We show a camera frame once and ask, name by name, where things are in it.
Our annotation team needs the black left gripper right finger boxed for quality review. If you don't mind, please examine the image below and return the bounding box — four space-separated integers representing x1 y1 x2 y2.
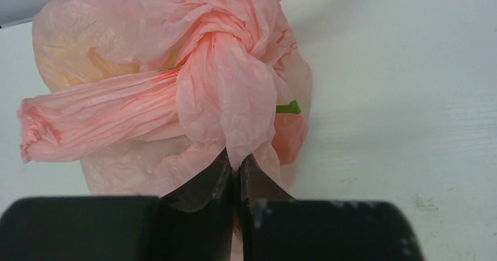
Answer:
237 155 424 260

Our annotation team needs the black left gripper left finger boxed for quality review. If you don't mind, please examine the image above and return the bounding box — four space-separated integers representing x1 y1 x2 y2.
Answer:
1 151 233 260

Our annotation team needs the pink plastic bag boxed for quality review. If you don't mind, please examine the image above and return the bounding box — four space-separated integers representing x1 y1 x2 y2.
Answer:
18 0 312 195

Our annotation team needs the green fruit stem in bag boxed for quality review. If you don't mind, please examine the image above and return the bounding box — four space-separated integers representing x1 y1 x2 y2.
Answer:
275 100 301 114

